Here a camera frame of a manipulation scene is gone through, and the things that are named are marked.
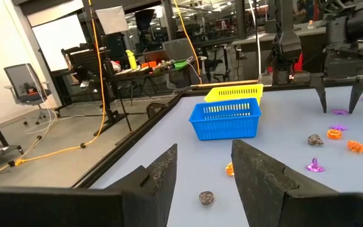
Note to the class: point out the green plastic bowl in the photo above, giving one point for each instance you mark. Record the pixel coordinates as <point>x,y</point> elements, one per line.
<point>180,64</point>

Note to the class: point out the purple plastic witch hat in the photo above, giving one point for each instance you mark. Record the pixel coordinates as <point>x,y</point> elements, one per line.
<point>314,167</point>

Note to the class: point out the yellow plastic basket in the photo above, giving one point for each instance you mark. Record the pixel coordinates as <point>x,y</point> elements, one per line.
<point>232,93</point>

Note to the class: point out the cluttered background table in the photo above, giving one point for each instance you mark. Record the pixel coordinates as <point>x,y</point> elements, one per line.
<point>150,74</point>

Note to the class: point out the black table frame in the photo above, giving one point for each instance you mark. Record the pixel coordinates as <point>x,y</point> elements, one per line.
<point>131,138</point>

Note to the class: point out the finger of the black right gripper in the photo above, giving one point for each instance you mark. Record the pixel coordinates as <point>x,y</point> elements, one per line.
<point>358,94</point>
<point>321,94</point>

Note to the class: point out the white softbox panel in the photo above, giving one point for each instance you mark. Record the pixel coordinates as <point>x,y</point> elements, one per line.
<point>112,19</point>

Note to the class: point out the orange translucent plastic pumpkin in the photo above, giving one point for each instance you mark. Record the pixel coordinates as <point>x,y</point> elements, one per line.
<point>229,169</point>
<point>334,134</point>
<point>355,146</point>

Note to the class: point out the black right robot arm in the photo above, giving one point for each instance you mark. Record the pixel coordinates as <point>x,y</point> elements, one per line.
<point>288,38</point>

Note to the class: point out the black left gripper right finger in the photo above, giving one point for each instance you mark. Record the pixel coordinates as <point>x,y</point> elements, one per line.
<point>295,201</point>

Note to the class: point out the black perforated panel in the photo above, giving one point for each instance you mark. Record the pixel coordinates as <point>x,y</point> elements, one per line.
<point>87,63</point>

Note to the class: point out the wooden side board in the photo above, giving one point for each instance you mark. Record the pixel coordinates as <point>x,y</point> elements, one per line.
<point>225,83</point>

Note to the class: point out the grey office chair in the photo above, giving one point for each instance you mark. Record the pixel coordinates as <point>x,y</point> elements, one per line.
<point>20,82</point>

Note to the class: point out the whiteboard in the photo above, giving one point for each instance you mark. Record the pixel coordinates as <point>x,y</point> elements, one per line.
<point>58,41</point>

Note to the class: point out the black table clamp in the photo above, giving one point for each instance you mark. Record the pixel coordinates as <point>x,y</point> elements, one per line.
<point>154,107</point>

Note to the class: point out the orange box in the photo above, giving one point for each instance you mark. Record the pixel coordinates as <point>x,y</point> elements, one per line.
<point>148,64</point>

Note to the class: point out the dark translucent plastic skull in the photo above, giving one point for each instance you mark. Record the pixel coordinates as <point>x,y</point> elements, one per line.
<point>206,198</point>
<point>315,140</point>

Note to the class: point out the yellow-green bottle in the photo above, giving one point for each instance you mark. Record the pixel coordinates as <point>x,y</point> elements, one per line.
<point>131,59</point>

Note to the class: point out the blue plastic basket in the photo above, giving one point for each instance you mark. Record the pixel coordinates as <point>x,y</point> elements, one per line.
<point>225,123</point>

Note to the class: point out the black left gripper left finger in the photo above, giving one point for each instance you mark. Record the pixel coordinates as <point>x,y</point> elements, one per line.
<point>74,208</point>

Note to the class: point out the black light stand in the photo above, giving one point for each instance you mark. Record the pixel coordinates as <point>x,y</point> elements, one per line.
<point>108,94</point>

